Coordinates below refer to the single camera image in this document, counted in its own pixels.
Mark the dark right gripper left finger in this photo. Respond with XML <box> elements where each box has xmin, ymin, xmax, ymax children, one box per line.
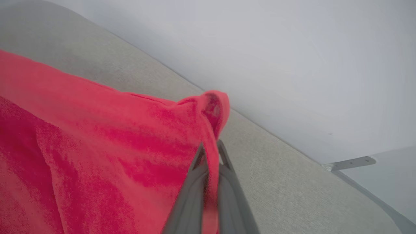
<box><xmin>161</xmin><ymin>141</ymin><xmax>209</xmax><ymax>234</ymax></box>

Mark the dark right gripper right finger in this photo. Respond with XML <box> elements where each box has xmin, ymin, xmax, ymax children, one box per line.
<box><xmin>216</xmin><ymin>140</ymin><xmax>261</xmax><ymax>234</ymax></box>

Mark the red and white jersey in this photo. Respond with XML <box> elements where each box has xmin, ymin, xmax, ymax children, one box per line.
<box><xmin>0</xmin><ymin>50</ymin><xmax>231</xmax><ymax>234</ymax></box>

